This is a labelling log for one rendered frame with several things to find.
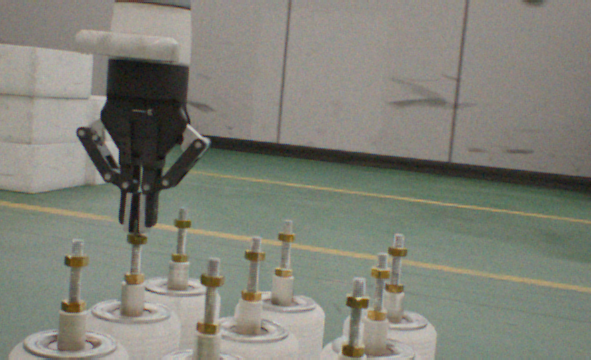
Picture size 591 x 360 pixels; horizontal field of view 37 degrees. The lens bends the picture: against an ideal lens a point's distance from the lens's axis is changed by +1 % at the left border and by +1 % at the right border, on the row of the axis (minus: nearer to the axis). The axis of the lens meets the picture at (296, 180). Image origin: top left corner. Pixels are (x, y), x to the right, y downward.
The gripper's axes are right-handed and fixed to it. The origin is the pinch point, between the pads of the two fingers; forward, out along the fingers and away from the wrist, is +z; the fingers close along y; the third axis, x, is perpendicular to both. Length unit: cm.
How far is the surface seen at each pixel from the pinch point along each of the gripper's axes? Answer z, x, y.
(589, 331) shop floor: 34, -120, -66
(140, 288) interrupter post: 7.2, 0.5, -0.9
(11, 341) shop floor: 35, -60, 41
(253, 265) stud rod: 3.5, 1.3, -11.8
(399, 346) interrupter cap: 9.5, 0.4, -25.8
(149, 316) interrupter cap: 9.6, 1.3, -2.3
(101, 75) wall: -11, -541, 218
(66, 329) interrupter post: 8.2, 12.7, 1.0
